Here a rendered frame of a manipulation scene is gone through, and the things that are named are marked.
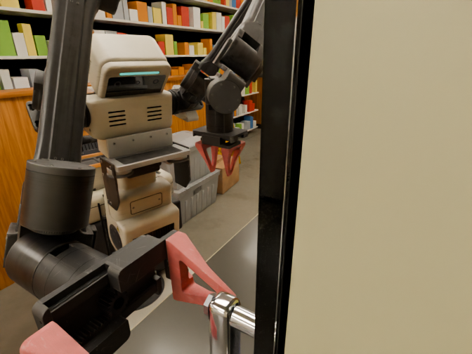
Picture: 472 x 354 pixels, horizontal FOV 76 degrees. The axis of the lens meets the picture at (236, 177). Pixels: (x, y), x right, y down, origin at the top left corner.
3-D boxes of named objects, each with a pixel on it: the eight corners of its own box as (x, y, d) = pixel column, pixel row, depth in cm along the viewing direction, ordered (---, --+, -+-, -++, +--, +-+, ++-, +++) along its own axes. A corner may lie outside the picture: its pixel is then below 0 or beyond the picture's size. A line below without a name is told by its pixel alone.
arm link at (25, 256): (57, 272, 34) (-4, 287, 29) (64, 211, 33) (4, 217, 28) (96, 295, 30) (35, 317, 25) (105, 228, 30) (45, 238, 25)
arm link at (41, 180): (90, 246, 40) (8, 248, 35) (102, 159, 39) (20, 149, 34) (105, 289, 29) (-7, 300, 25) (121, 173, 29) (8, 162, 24)
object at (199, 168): (221, 169, 282) (220, 135, 269) (178, 193, 234) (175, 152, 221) (187, 161, 302) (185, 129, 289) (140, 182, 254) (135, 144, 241)
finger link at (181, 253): (248, 253, 25) (164, 223, 29) (194, 312, 19) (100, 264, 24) (248, 315, 27) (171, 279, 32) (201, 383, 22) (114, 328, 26)
